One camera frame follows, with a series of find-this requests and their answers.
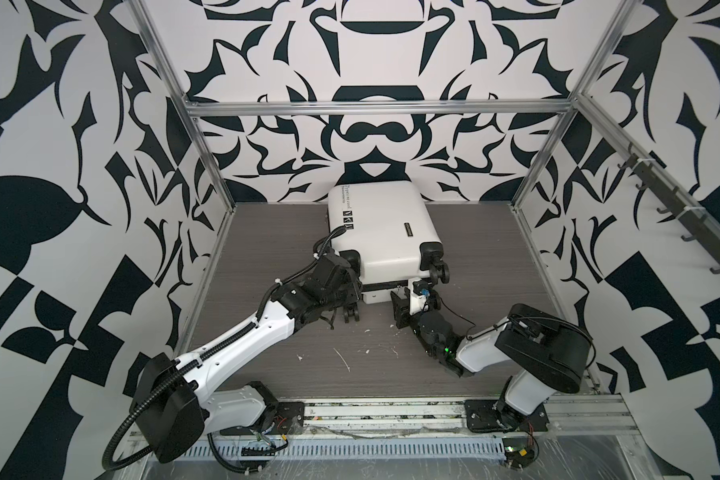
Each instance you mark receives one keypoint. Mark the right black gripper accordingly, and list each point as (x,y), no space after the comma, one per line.
(403,312)

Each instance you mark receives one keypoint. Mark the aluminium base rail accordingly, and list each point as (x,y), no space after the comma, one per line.
(602,415)

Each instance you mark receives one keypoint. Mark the wall hook rack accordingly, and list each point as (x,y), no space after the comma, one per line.
(675,202)

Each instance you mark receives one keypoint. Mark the black suitcase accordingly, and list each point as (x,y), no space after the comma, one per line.
(390,237)

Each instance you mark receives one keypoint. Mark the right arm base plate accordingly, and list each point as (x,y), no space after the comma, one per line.
(493,416)

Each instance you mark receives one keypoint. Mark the white slotted cable duct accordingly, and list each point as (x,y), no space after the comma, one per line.
(302,449)

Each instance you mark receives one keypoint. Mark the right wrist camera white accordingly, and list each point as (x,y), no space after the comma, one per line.
(419,292)

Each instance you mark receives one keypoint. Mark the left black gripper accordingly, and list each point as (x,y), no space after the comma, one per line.
(354,291)

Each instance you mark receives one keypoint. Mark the aluminium cage frame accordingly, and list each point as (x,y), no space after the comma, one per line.
(506,116)

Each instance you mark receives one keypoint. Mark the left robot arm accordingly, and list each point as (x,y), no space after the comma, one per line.
(174,403)

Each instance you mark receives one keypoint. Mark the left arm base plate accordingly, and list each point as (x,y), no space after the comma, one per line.
(289,415)

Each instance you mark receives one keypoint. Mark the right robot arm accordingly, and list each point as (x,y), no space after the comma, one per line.
(552,355)

